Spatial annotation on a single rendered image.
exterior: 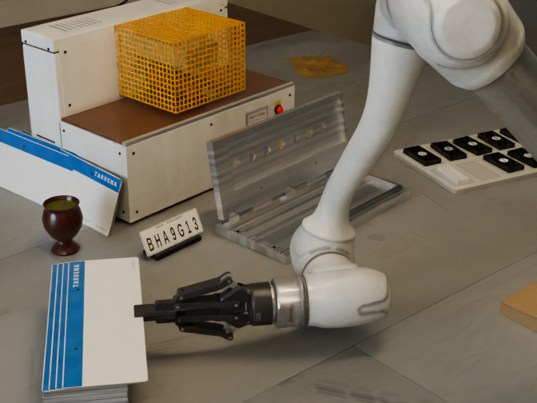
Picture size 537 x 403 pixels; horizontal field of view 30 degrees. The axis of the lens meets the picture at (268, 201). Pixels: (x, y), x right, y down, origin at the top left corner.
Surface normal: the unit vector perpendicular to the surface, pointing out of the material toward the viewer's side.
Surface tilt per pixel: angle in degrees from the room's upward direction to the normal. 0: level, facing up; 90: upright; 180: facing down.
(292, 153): 79
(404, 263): 0
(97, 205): 69
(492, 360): 0
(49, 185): 63
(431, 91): 0
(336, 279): 24
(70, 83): 90
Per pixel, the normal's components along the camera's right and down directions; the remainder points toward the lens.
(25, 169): -0.57, -0.12
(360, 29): 0.65, 0.32
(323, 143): 0.73, 0.11
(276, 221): 0.00, -0.90
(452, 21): 0.05, 0.33
